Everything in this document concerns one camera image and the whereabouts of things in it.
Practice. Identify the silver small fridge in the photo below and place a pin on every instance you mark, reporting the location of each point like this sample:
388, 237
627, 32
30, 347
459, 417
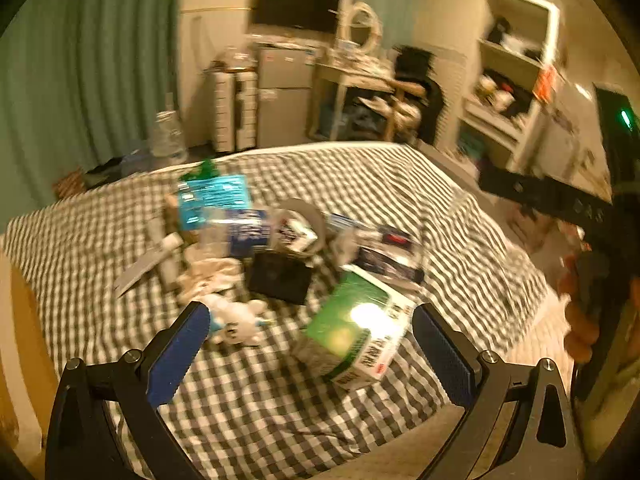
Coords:
282, 100

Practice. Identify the black square wallet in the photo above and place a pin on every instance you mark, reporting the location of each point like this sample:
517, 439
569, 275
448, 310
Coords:
277, 277

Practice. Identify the person's right hand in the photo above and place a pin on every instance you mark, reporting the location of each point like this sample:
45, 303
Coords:
580, 330

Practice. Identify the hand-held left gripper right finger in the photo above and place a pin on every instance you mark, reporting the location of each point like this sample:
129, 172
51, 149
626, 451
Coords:
442, 350

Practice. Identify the flat wooden box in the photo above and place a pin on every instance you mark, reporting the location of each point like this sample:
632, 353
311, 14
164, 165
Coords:
186, 236

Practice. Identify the dark bag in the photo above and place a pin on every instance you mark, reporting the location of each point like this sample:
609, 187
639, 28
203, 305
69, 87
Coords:
102, 172

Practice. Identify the white ribbed suitcase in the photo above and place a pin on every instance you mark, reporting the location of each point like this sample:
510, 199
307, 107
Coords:
232, 110

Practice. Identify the wide green curtain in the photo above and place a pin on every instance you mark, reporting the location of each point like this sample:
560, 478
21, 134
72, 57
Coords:
85, 70

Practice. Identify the black flat television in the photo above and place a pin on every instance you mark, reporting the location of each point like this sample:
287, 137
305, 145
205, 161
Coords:
295, 5

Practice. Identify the brown cardboard box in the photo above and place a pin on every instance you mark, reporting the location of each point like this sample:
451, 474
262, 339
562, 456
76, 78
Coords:
20, 340

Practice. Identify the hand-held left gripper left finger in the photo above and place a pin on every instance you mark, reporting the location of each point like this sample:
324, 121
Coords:
180, 350

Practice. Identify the narrow green curtain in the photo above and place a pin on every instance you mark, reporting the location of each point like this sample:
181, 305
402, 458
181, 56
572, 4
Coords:
387, 5

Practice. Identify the grey tape roll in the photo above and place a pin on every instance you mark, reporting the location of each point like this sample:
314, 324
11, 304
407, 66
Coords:
315, 220

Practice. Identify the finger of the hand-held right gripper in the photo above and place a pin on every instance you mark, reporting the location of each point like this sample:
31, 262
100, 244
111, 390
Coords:
545, 195

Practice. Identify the green white carton box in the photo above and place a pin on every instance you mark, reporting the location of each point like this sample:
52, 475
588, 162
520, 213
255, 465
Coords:
345, 330

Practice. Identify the white open shelf unit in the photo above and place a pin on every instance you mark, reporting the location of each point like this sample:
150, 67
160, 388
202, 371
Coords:
520, 60

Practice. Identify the blue foil packet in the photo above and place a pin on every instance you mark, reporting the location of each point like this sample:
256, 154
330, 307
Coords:
215, 197

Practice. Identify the white tissue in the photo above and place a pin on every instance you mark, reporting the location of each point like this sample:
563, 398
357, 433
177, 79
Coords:
210, 275

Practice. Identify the clear bottle with blue label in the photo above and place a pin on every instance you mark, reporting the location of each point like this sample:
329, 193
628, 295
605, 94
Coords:
240, 232

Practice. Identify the black chair with clothes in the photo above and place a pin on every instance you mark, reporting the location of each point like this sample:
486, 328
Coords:
417, 85

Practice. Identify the patterned brown box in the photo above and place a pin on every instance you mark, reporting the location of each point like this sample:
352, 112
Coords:
69, 184

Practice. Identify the green foil packet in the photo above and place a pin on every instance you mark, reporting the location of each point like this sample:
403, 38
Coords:
202, 171

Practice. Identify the large clear water jug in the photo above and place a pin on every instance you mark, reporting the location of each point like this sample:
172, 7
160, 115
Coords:
167, 140

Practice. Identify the white plush toy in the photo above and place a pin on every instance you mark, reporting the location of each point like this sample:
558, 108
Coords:
235, 320

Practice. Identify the white rolled tube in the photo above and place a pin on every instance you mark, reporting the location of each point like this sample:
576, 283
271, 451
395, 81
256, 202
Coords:
169, 270

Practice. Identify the wrapped pack of water bottles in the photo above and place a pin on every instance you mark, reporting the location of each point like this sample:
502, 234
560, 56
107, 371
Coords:
135, 162

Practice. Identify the dark snack packet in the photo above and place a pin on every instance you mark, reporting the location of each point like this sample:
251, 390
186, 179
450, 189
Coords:
387, 262

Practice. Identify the white squeeze tube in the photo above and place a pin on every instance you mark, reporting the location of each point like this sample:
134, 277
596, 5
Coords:
142, 270

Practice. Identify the white vanity desk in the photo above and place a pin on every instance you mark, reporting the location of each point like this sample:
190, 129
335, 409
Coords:
345, 77

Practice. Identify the white red small box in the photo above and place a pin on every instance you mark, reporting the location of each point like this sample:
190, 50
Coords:
295, 235

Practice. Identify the round white vanity mirror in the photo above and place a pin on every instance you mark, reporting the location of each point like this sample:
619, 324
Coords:
362, 30

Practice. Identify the green white checked blanket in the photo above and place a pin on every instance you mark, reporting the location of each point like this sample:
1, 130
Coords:
280, 420

